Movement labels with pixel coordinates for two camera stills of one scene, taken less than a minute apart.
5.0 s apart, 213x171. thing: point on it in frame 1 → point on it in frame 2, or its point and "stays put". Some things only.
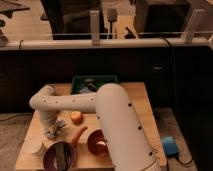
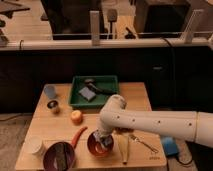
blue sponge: x=170 y=146 stays put
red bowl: x=97 y=143 stays put
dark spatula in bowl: x=61 y=155 stays put
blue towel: x=55 y=129 → x=103 y=136
